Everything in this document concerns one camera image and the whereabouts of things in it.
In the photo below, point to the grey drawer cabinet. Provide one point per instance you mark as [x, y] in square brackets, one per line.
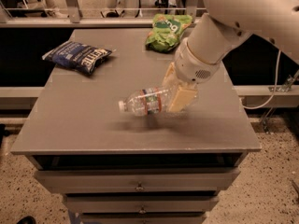
[110, 145]

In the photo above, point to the cabinet drawer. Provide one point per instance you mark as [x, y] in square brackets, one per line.
[182, 218]
[130, 181]
[140, 204]

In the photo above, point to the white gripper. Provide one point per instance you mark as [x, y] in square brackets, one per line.
[192, 66]

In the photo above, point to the metal railing frame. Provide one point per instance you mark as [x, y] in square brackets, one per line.
[89, 12]

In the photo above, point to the green chip bag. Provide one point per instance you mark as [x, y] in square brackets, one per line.
[167, 31]

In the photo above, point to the blue chip bag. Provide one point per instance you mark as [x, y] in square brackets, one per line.
[77, 56]

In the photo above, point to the top cabinet drawer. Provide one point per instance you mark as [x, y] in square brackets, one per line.
[130, 181]

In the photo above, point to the clear plastic water bottle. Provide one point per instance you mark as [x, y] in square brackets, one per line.
[146, 102]

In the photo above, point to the bottom cabinet drawer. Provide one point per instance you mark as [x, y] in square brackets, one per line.
[182, 218]

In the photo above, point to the middle cabinet drawer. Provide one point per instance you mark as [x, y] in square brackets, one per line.
[140, 204]

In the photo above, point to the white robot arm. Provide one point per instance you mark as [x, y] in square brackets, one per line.
[225, 26]

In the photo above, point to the black shoe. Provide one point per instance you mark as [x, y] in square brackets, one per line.
[27, 220]

